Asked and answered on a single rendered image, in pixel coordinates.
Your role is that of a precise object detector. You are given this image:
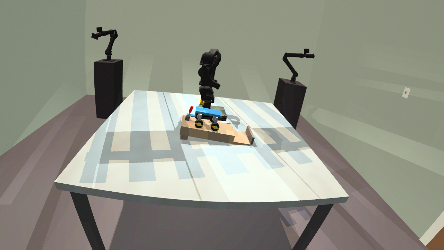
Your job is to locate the tan wooden ramp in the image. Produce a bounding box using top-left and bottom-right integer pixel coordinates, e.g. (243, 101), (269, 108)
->
(180, 115), (255, 145)

